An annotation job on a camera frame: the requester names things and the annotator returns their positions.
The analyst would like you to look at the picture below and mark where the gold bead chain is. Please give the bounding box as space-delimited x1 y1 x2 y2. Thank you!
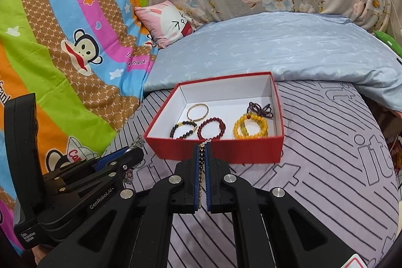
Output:
197 139 212 210

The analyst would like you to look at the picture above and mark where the pink rabbit pillow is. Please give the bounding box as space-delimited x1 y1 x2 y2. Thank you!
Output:
133 1 197 49

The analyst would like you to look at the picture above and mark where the colourful monkey printed blanket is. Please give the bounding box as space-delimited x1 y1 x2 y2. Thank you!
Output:
0 0 159 256

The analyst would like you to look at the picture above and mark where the dark red bead bracelet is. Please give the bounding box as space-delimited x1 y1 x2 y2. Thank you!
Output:
197 117 227 141

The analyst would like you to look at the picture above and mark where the light blue duvet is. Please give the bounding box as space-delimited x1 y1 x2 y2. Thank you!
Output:
143 12 402 113

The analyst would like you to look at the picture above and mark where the silver wrist watch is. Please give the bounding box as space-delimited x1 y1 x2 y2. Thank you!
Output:
125 135 146 185

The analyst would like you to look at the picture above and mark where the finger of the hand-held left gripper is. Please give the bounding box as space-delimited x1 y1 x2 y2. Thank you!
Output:
58 148 145 194
60 147 132 177

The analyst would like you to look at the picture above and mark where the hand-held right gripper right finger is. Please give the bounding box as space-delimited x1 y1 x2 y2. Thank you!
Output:
206 142 355 268

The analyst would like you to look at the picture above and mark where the black bead bracelet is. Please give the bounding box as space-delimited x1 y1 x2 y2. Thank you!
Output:
170 120 198 140

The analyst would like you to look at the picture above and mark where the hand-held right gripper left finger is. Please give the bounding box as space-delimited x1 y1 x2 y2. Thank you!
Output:
41 142 207 268

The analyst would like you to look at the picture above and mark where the yellow round bead bracelet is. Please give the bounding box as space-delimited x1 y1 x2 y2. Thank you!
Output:
233 113 269 138

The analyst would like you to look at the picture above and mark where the purple bead bracelet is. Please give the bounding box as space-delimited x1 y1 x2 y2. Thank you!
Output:
247 101 273 118

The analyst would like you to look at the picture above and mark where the red cardboard box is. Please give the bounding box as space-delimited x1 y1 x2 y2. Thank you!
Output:
144 71 285 164

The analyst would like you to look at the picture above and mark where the green object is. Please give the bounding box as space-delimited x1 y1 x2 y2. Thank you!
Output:
372 31 402 57

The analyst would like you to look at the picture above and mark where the gold bangle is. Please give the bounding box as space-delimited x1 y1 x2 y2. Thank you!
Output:
187 103 209 122

